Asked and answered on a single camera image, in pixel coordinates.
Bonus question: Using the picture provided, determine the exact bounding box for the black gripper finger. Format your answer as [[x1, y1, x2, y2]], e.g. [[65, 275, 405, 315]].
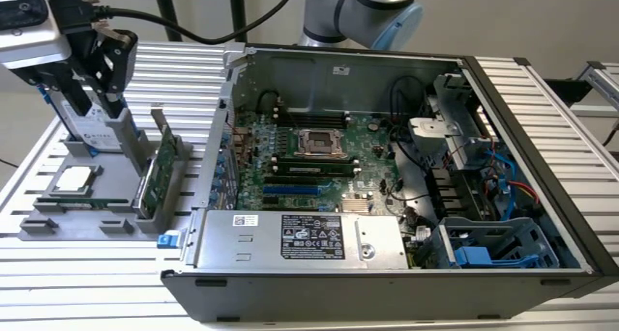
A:
[[9, 61, 97, 117], [99, 28, 140, 121]]

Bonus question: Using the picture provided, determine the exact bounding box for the green graphics card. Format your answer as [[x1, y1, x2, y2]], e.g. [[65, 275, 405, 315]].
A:
[[132, 108, 180, 219]]

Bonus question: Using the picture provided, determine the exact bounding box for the hard disk in blue carrier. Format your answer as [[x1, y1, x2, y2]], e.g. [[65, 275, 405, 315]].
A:
[[36, 84, 128, 154]]

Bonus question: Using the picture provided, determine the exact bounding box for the silver CPU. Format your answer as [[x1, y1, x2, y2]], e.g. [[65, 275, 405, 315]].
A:
[[51, 165, 97, 193]]

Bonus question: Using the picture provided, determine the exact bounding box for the green RAM stick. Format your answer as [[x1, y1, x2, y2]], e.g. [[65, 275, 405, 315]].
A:
[[37, 197, 132, 207], [276, 163, 353, 175]]

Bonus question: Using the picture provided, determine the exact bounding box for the grey parts rack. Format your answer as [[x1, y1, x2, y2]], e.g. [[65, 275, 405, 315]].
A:
[[17, 108, 195, 242]]

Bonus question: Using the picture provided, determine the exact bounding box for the blue case latch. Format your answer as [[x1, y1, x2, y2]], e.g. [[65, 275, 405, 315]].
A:
[[156, 228, 188, 249]]

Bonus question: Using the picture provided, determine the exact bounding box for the CPU socket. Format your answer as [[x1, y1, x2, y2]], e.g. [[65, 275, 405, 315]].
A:
[[287, 126, 352, 162]]

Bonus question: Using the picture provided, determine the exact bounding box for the black expansion slot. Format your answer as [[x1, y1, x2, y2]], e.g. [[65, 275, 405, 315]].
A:
[[264, 175, 335, 185]]

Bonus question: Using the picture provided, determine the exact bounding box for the blue expansion slot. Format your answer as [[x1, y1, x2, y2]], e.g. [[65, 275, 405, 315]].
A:
[[263, 184, 324, 198]]

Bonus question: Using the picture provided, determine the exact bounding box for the green motherboard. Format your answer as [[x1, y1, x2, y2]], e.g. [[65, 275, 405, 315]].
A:
[[231, 109, 403, 216]]

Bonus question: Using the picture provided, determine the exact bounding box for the silver power supply unit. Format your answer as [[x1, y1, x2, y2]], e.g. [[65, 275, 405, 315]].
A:
[[192, 209, 412, 271]]

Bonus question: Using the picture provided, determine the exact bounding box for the silver chipset heatsink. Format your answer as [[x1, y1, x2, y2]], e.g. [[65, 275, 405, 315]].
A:
[[339, 198, 372, 214]]

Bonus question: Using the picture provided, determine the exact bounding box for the silver metal drive cage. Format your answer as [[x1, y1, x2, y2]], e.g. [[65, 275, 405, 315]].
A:
[[408, 72, 500, 172]]

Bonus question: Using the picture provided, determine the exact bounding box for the open grey PC case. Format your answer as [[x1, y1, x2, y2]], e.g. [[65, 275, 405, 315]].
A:
[[159, 43, 619, 323]]

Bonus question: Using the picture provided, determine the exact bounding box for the grey disk bay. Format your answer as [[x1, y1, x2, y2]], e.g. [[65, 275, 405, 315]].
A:
[[413, 216, 563, 271]]

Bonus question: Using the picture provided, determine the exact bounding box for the blue disk bay latch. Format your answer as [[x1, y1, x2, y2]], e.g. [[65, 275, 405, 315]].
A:
[[453, 246, 495, 269]]

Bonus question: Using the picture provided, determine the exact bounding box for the neighbouring metal slat table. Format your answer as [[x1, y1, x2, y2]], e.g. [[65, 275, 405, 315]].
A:
[[568, 60, 619, 119]]

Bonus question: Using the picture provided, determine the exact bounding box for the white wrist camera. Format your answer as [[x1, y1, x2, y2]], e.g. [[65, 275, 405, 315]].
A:
[[0, 0, 72, 70]]

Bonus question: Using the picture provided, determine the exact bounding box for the thick black camera cable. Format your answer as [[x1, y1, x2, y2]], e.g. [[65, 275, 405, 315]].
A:
[[61, 0, 304, 46]]

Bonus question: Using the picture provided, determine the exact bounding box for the short black wire loop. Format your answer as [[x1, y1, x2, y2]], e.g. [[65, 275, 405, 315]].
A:
[[257, 89, 283, 112]]

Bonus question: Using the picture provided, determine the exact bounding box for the long black wire loop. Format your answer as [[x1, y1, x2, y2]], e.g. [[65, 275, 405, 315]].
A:
[[388, 75, 427, 126]]

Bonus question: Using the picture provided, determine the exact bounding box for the blue wire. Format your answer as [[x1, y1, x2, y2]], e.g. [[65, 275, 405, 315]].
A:
[[483, 148, 522, 222]]

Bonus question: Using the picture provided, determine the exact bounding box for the red wire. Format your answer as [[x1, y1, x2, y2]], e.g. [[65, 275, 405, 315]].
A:
[[512, 180, 540, 204]]

